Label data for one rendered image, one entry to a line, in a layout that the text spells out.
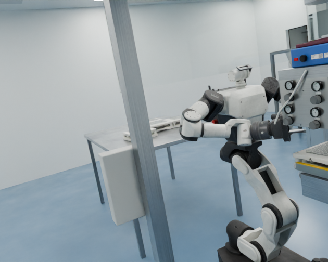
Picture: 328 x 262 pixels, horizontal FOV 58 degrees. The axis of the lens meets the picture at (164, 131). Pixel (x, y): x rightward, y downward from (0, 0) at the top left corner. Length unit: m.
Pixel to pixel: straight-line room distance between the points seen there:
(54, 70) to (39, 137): 1.23
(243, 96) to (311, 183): 0.58
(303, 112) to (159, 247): 0.75
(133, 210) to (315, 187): 0.75
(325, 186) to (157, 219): 0.68
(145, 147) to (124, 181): 0.15
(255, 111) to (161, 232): 0.91
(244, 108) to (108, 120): 4.57
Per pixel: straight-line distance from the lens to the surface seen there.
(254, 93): 1.72
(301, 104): 1.27
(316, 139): 4.34
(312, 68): 1.21
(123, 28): 0.99
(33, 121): 5.72
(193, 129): 1.37
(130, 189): 1.08
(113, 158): 1.04
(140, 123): 0.99
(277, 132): 1.41
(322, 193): 1.38
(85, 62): 5.93
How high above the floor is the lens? 1.44
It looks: 11 degrees down
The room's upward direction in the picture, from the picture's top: 10 degrees counter-clockwise
